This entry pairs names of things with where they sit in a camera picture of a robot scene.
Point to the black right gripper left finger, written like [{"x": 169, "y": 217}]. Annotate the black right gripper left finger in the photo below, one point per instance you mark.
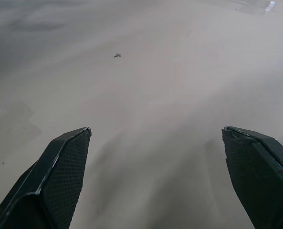
[{"x": 53, "y": 181}]

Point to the small dark speck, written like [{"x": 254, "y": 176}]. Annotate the small dark speck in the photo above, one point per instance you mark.
[{"x": 117, "y": 55}]

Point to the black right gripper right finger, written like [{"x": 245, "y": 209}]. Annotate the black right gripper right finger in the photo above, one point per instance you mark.
[{"x": 258, "y": 176}]

